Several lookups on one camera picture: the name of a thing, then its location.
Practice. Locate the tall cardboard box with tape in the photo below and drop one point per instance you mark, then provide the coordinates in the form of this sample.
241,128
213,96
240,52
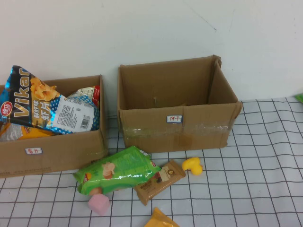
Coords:
151,142

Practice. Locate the orange chips bag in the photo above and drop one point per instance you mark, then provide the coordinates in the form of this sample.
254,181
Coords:
30,133

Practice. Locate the red and white snack bag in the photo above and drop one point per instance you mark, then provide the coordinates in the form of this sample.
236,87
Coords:
94,93

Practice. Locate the brown wafer bar packet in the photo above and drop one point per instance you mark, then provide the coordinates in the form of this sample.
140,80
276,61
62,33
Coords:
151,189

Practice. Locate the green snack bag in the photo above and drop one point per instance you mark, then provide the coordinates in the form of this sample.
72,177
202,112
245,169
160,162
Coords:
123,165

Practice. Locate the low cardboard box F2 print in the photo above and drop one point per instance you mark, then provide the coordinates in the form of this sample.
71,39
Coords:
59,153

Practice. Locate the white label on low box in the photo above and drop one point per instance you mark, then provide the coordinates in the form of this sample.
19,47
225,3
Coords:
33,151

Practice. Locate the blue polka-dot snack bag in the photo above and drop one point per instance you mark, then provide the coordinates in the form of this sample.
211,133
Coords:
71,116

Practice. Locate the small green object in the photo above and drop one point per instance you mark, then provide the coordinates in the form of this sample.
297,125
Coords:
299,97

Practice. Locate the white black-grid tablecloth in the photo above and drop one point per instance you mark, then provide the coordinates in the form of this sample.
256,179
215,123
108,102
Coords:
236,189

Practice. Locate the yellow rubber duck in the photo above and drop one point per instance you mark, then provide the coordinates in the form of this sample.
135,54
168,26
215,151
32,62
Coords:
193,166

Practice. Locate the pink foam cube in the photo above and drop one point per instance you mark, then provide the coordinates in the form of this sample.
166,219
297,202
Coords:
98,204

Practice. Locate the yellow-orange snack packet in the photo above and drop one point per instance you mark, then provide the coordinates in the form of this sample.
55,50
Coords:
158,220

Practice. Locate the white label on tall box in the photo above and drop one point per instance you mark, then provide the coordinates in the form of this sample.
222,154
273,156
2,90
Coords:
174,119

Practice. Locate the Vikar shrimp chips bag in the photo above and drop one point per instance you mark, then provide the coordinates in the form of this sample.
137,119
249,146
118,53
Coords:
23,99

